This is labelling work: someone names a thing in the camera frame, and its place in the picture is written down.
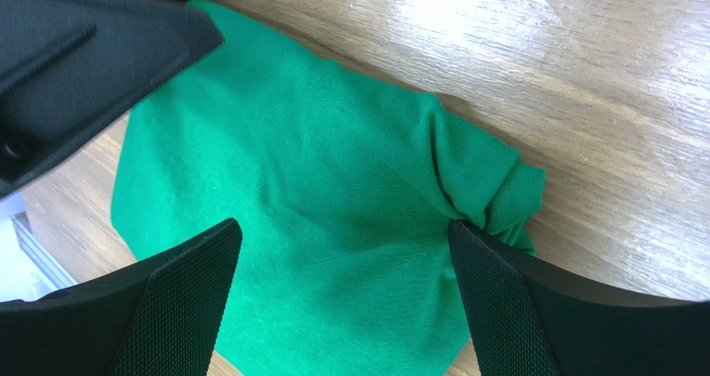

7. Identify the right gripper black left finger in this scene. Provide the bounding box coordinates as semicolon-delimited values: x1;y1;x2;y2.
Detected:
1;218;243;375

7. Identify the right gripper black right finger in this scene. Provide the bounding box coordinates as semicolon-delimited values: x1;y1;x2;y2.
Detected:
447;221;709;375

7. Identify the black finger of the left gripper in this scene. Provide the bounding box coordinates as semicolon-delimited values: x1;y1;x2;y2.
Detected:
1;0;223;196

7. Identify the green t shirt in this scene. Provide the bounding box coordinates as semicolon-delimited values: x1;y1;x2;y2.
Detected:
111;0;545;375

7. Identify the aluminium rail frame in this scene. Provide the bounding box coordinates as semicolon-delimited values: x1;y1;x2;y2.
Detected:
1;193;77;303

